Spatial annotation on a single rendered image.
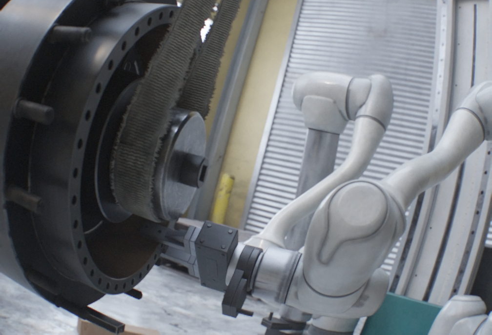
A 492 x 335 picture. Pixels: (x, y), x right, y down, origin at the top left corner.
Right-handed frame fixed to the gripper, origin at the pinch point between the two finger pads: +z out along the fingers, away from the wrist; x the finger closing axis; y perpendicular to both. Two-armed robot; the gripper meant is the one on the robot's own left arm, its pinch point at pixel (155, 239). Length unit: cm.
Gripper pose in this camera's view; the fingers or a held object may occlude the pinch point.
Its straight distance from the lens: 80.8
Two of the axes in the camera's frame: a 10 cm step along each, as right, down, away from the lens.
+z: -9.5, -2.3, 2.1
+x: 0.3, -7.2, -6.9
